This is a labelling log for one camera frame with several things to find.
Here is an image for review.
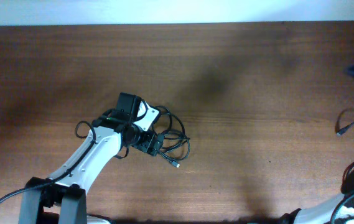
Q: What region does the thick black USB cable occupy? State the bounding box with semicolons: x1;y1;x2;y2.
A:
151;105;192;169

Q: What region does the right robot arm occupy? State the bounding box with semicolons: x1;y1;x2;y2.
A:
273;64;354;224

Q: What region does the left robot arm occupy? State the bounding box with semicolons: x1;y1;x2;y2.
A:
19;93;161;223

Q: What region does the left camera black cable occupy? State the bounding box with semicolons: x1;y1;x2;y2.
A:
0;98;149;224

